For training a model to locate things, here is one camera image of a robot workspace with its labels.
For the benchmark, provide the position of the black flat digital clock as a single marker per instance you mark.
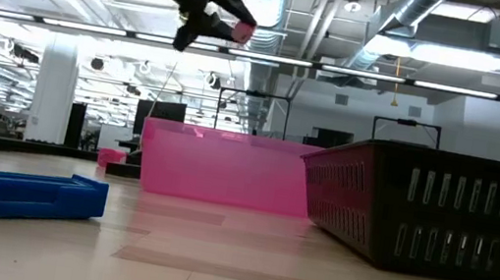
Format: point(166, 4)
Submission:
point(123, 170)

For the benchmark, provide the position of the silver ventilation duct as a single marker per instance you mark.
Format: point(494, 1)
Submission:
point(414, 8)

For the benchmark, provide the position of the pink translucent plastic bin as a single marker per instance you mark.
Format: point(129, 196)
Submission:
point(225, 171)

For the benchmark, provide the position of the black tall cabinet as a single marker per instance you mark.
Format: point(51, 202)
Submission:
point(74, 126)

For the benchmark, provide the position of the black computer monitor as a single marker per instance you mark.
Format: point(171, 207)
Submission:
point(159, 116)

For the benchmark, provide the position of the long horizontal light bar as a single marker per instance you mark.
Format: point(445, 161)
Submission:
point(364, 73)

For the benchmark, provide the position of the white building pillar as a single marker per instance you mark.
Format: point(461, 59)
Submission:
point(53, 90)

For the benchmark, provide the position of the black metal frame stand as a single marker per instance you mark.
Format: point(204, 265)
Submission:
point(406, 122)

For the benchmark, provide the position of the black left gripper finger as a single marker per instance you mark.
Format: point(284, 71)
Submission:
point(235, 3)
point(212, 25)

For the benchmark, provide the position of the blue digital clock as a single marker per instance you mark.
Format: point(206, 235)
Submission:
point(8, 195)

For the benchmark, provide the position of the black slotted plastic basket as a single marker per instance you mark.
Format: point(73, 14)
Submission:
point(442, 213)

